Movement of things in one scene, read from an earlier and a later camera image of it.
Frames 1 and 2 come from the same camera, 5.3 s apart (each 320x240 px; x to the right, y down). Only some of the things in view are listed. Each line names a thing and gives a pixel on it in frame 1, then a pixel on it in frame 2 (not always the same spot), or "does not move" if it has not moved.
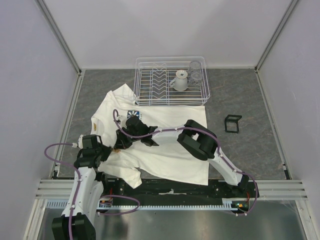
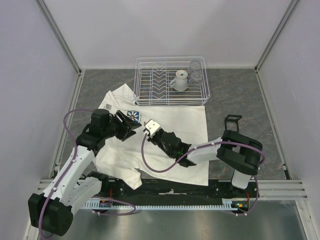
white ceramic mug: [180, 83] does not move
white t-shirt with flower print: [170, 161] does not move
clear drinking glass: [195, 78] does not move
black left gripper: [107, 151] to [124, 134]
